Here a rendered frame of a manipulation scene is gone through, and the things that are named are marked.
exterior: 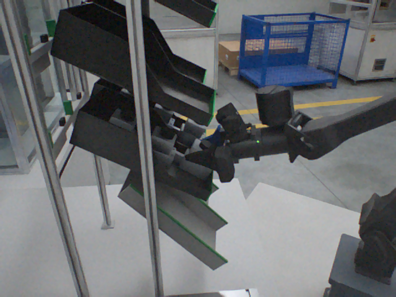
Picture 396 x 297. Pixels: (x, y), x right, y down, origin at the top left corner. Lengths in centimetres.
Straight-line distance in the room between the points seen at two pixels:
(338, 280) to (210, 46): 402
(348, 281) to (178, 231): 35
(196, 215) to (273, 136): 31
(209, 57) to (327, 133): 400
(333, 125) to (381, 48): 520
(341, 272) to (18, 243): 90
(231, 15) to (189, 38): 501
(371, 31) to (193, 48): 262
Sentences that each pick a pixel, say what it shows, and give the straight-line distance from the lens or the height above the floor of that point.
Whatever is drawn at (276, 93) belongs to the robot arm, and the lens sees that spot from 60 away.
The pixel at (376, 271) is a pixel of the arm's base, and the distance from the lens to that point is 75.
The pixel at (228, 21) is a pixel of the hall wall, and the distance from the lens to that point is 934.
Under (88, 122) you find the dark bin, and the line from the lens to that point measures 61.
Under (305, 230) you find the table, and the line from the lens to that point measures 112.
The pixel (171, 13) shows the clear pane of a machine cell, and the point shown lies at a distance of 433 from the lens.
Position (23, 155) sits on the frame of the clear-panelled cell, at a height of 95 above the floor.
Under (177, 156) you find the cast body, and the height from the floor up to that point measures 124.
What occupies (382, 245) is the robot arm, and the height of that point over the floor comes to 116.
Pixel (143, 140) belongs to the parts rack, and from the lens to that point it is 56.
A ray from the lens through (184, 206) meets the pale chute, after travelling 82.
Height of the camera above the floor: 159
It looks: 30 degrees down
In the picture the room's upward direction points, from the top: straight up
